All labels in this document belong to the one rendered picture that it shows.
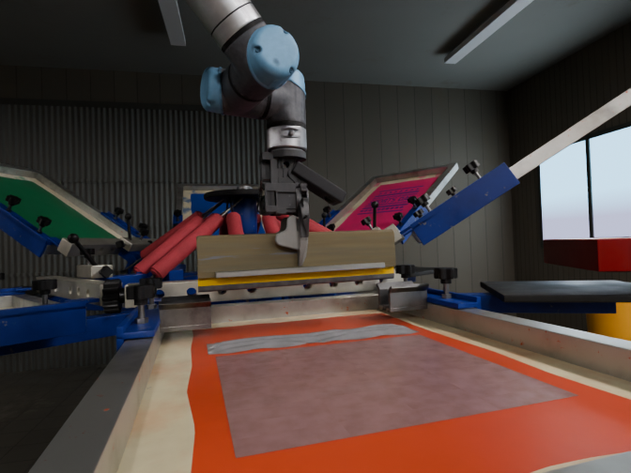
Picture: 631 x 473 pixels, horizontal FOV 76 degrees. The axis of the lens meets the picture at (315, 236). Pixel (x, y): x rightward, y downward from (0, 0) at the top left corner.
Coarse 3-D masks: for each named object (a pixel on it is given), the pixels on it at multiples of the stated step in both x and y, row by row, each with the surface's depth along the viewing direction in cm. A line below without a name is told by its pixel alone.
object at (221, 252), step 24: (216, 240) 71; (240, 240) 72; (264, 240) 74; (312, 240) 76; (336, 240) 77; (360, 240) 79; (384, 240) 80; (216, 264) 71; (240, 264) 72; (264, 264) 73; (288, 264) 75; (312, 264) 76; (336, 264) 77
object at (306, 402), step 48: (240, 336) 72; (192, 384) 48; (240, 384) 47; (288, 384) 47; (336, 384) 46; (240, 432) 35; (288, 432) 35; (336, 432) 34; (384, 432) 34; (432, 432) 34
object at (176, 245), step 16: (192, 224) 146; (208, 224) 136; (224, 224) 171; (240, 224) 135; (272, 224) 136; (320, 224) 157; (160, 240) 157; (176, 240) 140; (192, 240) 132; (144, 256) 158; (160, 256) 136; (176, 256) 127; (144, 272) 132; (160, 272) 123
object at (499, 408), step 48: (384, 336) 69; (432, 336) 68; (384, 384) 46; (432, 384) 45; (480, 384) 45; (528, 384) 44; (576, 384) 44; (480, 432) 34; (528, 432) 33; (576, 432) 33; (624, 432) 33
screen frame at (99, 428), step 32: (224, 320) 86; (448, 320) 75; (480, 320) 67; (512, 320) 61; (128, 352) 50; (544, 352) 55; (576, 352) 50; (608, 352) 46; (96, 384) 38; (128, 384) 38; (96, 416) 31; (128, 416) 35; (64, 448) 26; (96, 448) 26
